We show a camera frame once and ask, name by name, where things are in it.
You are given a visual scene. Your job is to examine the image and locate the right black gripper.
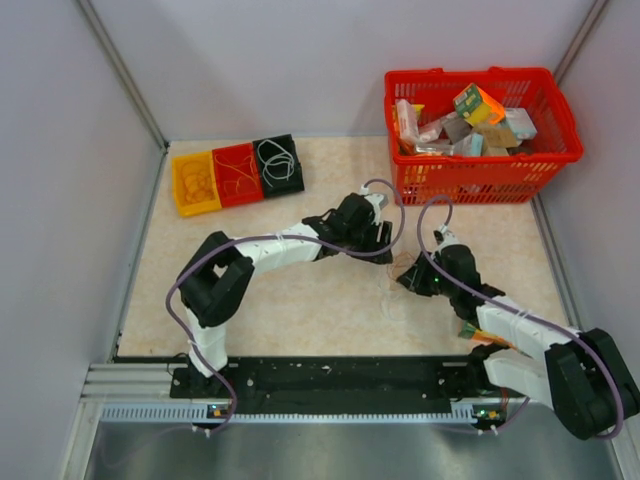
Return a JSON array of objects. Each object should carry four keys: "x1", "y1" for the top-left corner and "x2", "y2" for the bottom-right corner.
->
[{"x1": 397, "y1": 250, "x2": 458, "y2": 298}]

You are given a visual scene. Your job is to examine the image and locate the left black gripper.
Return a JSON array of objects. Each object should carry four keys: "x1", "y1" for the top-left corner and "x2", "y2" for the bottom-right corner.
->
[{"x1": 343, "y1": 218, "x2": 391, "y2": 265}]

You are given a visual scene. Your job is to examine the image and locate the white cable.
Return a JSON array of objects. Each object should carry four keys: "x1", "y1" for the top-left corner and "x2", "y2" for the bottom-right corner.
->
[
  {"x1": 377, "y1": 277, "x2": 409, "y2": 324},
  {"x1": 257, "y1": 139, "x2": 296, "y2": 189}
]

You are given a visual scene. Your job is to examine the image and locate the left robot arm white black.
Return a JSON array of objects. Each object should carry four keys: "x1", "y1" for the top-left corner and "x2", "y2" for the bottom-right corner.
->
[{"x1": 175, "y1": 189, "x2": 393, "y2": 397}]

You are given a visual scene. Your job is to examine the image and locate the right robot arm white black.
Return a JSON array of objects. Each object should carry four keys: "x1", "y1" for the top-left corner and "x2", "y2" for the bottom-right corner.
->
[{"x1": 396, "y1": 244, "x2": 639, "y2": 440}]

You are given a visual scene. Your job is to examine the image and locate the green orange carton on table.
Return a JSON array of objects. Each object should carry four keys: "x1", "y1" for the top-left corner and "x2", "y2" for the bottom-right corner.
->
[{"x1": 458, "y1": 322, "x2": 516, "y2": 349}]

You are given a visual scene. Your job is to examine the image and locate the red shopping basket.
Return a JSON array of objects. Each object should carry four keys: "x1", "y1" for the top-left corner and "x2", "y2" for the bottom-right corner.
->
[{"x1": 383, "y1": 66, "x2": 584, "y2": 205}]

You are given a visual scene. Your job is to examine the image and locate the black plastic bin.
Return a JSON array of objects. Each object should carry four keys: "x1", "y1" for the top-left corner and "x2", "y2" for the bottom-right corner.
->
[{"x1": 253, "y1": 134, "x2": 305, "y2": 199}]

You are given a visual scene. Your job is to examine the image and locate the pink white packet in basket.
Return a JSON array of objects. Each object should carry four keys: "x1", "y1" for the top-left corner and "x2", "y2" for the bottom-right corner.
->
[{"x1": 395, "y1": 99, "x2": 419, "y2": 144}]

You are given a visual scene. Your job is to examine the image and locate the red plastic bin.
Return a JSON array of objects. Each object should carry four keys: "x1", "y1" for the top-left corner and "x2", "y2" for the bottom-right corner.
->
[{"x1": 212, "y1": 143, "x2": 264, "y2": 208}]

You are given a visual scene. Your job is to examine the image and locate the brown cardboard box in basket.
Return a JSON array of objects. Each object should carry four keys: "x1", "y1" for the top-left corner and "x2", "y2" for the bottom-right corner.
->
[{"x1": 472, "y1": 123, "x2": 521, "y2": 157}]

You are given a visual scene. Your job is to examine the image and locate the yellow plastic bin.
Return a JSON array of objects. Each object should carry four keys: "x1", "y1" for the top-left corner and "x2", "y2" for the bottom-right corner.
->
[{"x1": 171, "y1": 150, "x2": 222, "y2": 217}]

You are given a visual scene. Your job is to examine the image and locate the green yellow carton in basket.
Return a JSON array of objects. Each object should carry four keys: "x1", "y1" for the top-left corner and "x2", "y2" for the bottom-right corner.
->
[{"x1": 453, "y1": 83, "x2": 505, "y2": 127}]

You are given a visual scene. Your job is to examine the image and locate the light blue box in basket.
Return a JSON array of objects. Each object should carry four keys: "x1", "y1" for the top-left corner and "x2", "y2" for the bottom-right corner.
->
[{"x1": 504, "y1": 108, "x2": 538, "y2": 141}]

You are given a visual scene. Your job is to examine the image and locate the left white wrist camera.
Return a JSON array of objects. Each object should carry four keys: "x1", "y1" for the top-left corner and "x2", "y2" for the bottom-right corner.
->
[{"x1": 359, "y1": 185, "x2": 389, "y2": 215}]

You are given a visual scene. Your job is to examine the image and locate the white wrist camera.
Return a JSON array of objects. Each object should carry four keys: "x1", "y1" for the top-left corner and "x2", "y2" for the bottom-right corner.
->
[
  {"x1": 359, "y1": 185, "x2": 389, "y2": 215},
  {"x1": 433, "y1": 225, "x2": 459, "y2": 251}
]

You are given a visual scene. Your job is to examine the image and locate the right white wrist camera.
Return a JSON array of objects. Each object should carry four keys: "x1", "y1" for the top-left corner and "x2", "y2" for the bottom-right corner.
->
[{"x1": 433, "y1": 225, "x2": 459, "y2": 251}]

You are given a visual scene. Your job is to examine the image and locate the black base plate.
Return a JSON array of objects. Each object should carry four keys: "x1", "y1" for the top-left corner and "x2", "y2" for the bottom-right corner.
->
[{"x1": 170, "y1": 355, "x2": 504, "y2": 415}]

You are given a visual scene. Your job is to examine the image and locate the grey slotted cable duct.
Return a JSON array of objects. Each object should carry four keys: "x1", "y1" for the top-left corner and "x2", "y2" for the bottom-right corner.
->
[{"x1": 101, "y1": 403, "x2": 506, "y2": 425}]

